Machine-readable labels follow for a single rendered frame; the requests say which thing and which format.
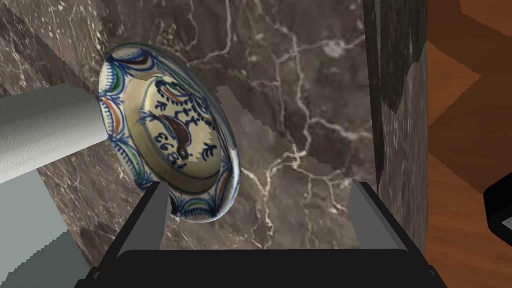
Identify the painted ceramic plate with bird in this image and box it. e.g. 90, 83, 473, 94
97, 43, 242, 223

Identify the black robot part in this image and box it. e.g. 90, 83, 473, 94
483, 172, 512, 247

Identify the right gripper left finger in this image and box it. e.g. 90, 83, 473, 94
104, 180, 173, 260

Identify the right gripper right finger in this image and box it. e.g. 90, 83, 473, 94
347, 181, 410, 253

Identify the white paper towel roll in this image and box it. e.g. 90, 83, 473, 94
0, 84, 110, 185

